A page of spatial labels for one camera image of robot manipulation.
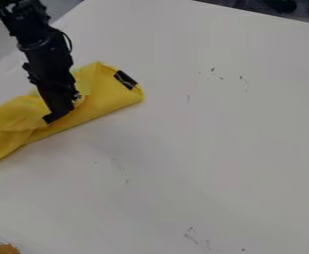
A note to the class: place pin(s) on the orange toy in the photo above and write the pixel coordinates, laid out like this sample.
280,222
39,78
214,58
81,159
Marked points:
6,249

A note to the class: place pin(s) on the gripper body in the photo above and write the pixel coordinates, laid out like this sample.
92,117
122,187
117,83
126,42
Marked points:
50,71

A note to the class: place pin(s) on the yellow cloth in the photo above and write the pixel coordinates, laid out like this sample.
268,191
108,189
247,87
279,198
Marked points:
103,96

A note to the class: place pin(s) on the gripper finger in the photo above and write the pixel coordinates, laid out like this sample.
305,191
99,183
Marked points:
59,110

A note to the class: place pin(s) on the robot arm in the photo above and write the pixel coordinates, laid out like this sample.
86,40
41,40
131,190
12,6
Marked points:
26,23

